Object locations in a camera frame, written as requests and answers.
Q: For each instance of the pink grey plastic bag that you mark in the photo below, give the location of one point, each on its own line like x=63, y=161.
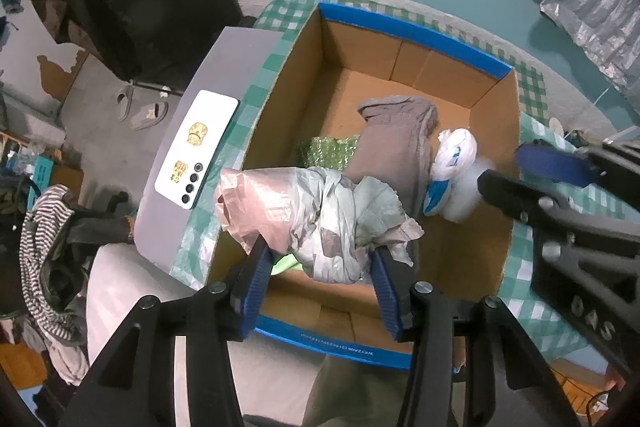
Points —
x=310, y=212

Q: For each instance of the teal checked plastic cloth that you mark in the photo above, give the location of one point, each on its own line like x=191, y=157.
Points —
x=560, y=332

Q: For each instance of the white smartphone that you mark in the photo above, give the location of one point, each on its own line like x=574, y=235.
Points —
x=200, y=142

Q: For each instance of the teal box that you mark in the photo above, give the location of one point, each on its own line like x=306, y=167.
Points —
x=42, y=169

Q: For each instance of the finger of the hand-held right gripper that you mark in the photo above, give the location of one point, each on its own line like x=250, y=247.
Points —
x=515, y=197
x=550, y=164

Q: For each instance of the white round charger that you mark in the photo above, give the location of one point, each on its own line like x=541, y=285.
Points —
x=556, y=127

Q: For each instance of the green bubble wrap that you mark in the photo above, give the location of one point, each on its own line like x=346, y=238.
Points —
x=325, y=152

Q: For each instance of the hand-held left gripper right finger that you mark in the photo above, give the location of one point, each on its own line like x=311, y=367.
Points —
x=387, y=299

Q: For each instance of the silver plastic sheet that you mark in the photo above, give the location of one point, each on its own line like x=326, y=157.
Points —
x=595, y=17

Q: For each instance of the blue-rimmed cardboard box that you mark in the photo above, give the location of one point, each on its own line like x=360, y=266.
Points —
x=380, y=92

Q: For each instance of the striped grey white cloth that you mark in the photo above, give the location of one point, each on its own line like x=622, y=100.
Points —
x=45, y=247

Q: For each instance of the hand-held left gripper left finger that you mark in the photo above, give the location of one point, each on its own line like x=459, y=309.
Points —
x=255, y=289

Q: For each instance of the white blue plastic bag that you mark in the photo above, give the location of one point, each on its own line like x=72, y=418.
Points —
x=455, y=152

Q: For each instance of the grey laptop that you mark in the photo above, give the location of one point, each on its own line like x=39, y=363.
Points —
x=220, y=57

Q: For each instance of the patterned cloth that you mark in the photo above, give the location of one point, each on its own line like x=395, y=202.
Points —
x=577, y=138

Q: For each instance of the black office chair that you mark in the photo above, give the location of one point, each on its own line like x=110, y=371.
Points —
x=100, y=222

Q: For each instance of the grey fuzzy sock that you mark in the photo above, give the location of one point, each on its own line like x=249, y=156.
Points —
x=395, y=142

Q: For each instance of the wooden shelf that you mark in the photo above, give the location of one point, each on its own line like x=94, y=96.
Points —
x=30, y=147

